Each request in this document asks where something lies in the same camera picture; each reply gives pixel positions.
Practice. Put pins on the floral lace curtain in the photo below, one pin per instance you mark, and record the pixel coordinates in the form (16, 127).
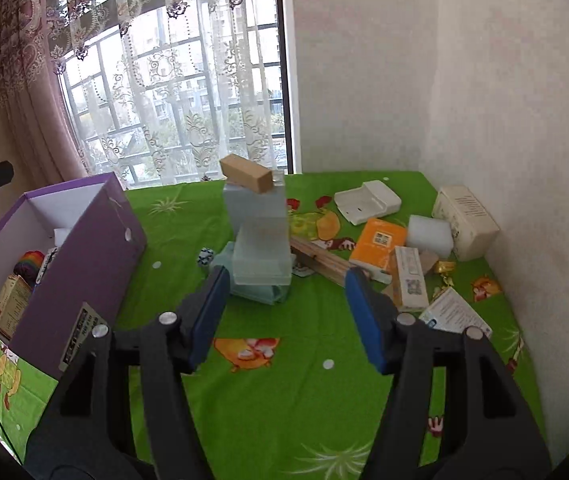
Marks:
(184, 60)

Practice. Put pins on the wooden block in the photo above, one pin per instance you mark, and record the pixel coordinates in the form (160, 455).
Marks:
(247, 175)

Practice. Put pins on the clear plastic box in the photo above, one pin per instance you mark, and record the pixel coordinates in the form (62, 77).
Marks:
(262, 255)

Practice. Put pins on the small blue white cube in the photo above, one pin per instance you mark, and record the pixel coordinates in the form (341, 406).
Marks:
(206, 257)

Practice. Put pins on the small gold trinket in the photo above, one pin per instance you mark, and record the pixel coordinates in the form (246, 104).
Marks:
(444, 266)

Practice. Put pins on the orange box with square code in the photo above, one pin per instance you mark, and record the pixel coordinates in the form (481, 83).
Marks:
(377, 245)

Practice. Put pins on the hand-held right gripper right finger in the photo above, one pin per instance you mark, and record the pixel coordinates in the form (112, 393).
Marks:
(367, 320)

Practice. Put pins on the tan cardboard piece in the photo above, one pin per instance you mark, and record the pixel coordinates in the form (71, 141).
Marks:
(428, 262)

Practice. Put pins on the window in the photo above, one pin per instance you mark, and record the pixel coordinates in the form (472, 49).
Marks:
(287, 60)

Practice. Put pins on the white plastic tray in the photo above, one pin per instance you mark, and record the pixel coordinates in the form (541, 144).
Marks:
(367, 202)

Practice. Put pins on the white bubbly foam block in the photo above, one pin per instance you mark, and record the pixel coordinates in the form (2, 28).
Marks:
(429, 237)

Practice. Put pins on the light teal box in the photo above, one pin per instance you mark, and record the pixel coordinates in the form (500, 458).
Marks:
(259, 292)

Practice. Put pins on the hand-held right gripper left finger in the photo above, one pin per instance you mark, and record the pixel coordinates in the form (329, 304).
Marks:
(209, 320)

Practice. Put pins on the cream cardboard box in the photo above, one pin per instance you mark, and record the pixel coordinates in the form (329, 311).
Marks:
(466, 222)

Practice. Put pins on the narrow white box square code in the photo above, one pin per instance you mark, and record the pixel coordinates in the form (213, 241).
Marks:
(411, 277)

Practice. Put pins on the green cartoon tablecloth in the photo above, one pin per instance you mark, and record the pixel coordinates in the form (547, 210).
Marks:
(289, 360)

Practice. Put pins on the pink patterned curtain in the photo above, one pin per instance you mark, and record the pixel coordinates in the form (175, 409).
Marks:
(24, 60)

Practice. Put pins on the purple cardboard box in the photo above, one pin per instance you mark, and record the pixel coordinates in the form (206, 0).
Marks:
(94, 270)

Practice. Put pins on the white box with blue side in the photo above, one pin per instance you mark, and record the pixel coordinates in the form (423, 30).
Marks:
(454, 312)

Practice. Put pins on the large yellow medicine box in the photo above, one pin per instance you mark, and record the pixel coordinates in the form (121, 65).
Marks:
(10, 305)

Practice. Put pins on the bundle of wooden sticks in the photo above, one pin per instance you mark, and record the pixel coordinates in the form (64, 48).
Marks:
(329, 260)

